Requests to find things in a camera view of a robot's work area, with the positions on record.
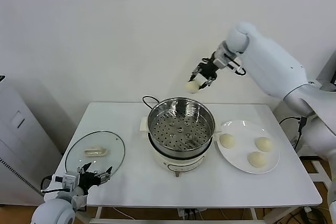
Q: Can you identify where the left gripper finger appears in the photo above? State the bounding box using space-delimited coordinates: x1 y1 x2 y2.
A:
94 166 113 184
77 162 91 175

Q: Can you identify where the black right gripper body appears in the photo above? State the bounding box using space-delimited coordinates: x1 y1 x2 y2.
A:
198 57 220 79

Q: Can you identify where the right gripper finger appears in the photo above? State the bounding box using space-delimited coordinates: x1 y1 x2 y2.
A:
188 63 203 82
199 77 218 91

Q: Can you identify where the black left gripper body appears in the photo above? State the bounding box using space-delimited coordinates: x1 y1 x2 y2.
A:
79 172 102 191

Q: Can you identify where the white steamed baozi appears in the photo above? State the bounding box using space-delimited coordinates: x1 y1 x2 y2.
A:
185 80 201 94
254 136 274 153
247 151 268 168
219 133 236 148

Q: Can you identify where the round glass pot lid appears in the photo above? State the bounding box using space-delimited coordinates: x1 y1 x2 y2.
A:
65 130 125 180

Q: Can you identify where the stainless steel steamer basket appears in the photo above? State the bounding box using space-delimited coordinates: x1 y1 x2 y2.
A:
146 97 216 156

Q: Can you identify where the white grey floor cabinet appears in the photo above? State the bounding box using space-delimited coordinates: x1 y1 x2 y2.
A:
0 74 64 206

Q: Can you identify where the cream electric cooker base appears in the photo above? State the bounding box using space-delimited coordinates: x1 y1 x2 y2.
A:
139 115 223 178

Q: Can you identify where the white round plate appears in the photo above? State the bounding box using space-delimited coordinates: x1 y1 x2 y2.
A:
214 120 280 174

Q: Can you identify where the white power strip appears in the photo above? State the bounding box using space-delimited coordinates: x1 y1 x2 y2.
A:
177 208 207 219

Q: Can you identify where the white side desk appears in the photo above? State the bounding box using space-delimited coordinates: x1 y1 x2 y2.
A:
272 78 336 198

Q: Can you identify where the grey monitor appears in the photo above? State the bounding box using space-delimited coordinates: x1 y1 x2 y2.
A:
316 50 336 86

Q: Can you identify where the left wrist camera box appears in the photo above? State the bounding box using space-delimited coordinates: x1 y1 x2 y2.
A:
51 173 79 190

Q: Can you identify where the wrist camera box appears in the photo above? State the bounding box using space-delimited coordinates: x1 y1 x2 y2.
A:
222 50 244 74
51 173 79 190

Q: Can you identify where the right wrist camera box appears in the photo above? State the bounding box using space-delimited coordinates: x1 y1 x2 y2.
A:
222 50 244 74

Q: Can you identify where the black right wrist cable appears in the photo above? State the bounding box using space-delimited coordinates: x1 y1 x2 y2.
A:
235 60 247 76

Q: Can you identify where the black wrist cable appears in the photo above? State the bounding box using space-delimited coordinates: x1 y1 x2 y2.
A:
40 175 65 196
235 60 247 76

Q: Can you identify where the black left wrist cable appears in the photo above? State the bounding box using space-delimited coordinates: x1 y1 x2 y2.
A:
40 175 65 196

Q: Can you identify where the black cooker power cord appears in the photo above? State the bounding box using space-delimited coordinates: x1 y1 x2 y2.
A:
142 96 160 111

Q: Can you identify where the black power adapter with cable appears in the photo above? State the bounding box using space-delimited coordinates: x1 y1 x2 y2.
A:
278 115 308 153

